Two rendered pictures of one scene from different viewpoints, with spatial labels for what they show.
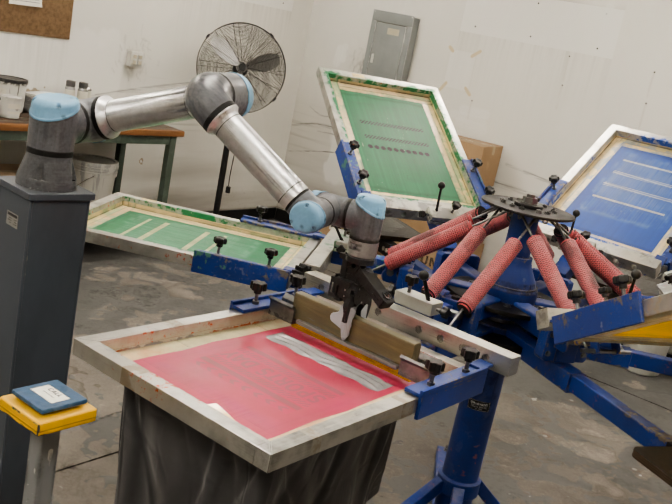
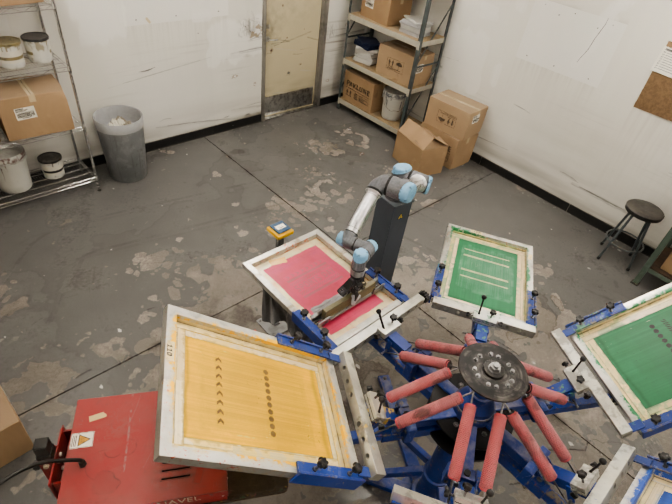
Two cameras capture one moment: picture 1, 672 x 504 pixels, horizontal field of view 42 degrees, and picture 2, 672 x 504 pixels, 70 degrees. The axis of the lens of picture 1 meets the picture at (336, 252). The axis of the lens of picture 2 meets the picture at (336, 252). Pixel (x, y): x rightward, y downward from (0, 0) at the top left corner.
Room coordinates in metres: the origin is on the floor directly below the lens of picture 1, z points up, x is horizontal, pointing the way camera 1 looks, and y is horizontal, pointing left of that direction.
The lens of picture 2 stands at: (2.18, -1.93, 2.93)
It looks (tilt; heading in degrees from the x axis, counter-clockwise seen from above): 40 degrees down; 96
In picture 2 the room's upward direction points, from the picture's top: 9 degrees clockwise
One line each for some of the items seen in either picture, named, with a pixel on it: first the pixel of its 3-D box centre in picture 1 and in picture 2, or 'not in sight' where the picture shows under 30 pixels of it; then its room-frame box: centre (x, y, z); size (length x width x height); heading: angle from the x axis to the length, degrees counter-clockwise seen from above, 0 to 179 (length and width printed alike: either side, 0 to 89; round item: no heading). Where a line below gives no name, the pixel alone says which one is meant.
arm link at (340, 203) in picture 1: (327, 209); (365, 248); (2.11, 0.04, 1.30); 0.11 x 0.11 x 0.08; 73
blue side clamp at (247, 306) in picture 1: (274, 308); (385, 287); (2.27, 0.13, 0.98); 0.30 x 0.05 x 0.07; 144
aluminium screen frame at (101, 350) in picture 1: (292, 363); (323, 283); (1.91, 0.05, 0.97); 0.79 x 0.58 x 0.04; 144
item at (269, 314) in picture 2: (326, 500); (287, 320); (1.75, -0.09, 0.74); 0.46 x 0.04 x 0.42; 144
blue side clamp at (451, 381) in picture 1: (446, 388); (313, 331); (1.95, -0.32, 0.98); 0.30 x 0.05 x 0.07; 144
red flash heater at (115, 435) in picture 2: not in sight; (145, 449); (1.48, -1.15, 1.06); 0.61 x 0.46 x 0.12; 24
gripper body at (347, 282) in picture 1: (353, 278); (356, 281); (2.11, -0.06, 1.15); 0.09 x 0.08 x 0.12; 54
